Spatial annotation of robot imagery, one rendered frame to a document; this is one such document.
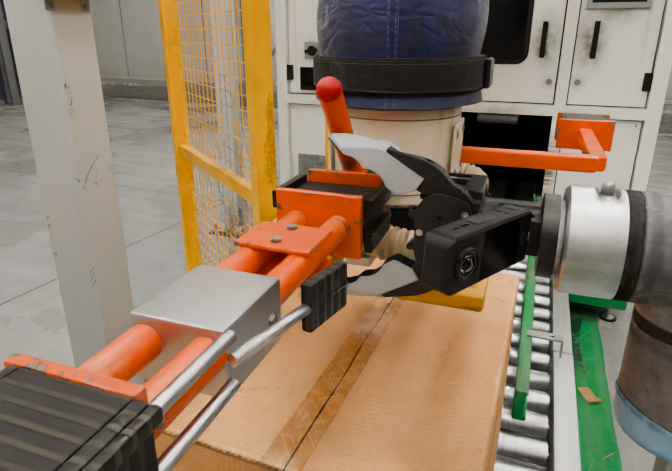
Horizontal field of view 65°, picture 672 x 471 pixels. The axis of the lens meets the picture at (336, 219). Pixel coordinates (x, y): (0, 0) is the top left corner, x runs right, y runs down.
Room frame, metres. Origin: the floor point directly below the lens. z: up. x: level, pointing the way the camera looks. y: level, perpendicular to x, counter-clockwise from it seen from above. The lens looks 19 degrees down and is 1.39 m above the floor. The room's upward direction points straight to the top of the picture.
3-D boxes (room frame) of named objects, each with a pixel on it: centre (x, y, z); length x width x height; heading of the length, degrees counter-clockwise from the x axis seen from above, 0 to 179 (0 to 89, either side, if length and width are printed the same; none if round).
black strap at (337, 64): (0.72, -0.09, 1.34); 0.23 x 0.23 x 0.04
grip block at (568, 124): (0.91, -0.43, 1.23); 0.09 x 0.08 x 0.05; 70
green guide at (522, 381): (1.71, -0.74, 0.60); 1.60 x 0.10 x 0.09; 159
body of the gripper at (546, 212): (0.44, -0.13, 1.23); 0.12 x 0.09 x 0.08; 70
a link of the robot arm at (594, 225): (0.40, -0.21, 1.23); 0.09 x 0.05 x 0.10; 160
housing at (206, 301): (0.28, 0.08, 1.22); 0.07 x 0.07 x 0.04; 70
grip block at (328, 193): (0.48, 0.00, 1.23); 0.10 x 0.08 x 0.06; 70
